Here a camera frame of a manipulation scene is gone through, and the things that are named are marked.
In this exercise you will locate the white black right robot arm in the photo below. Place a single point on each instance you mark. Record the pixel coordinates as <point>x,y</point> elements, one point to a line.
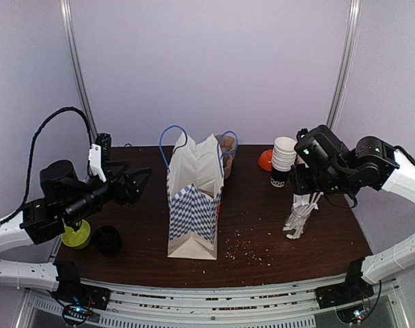
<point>373,168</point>

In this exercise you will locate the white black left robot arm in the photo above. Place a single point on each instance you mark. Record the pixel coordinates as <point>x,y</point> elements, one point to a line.
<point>67,201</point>

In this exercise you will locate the orange bowl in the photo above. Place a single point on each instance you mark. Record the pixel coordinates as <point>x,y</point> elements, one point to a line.
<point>264,160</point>

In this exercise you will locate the green bowl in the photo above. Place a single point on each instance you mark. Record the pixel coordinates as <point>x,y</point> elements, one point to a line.
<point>77,239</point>

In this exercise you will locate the right aluminium frame post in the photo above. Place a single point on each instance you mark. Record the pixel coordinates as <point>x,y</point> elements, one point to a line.
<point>346,63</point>

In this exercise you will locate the stack of paper cups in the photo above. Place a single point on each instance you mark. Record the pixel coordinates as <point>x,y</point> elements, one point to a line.
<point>283,158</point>

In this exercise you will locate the aluminium frame post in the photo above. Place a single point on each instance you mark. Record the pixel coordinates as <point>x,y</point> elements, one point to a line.
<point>69,28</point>
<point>346,63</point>

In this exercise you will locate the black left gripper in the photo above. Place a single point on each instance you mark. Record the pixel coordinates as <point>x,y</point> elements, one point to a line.
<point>118,195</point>

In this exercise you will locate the blue checkered paper bag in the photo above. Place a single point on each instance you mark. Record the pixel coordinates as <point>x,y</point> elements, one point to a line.
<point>194,185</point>

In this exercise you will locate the left aluminium frame post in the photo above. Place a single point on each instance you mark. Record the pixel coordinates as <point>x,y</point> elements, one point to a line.
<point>69,28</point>

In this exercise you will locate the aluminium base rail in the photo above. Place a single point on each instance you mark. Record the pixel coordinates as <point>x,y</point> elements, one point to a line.
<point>291,304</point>

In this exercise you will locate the stack of black cup lids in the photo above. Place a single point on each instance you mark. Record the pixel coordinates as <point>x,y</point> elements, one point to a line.
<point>107,240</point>

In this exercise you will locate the glass of wrapped straws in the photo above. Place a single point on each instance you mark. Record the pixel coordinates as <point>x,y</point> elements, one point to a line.
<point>301,209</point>

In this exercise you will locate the brown pulp cup carrier stack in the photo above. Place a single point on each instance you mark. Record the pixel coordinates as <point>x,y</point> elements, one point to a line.
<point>228,145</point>

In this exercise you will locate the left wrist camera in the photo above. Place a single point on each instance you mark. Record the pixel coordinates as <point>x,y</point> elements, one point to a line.
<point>99,154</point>

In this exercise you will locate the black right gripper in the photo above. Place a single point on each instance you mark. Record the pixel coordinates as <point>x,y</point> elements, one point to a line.
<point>301,182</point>

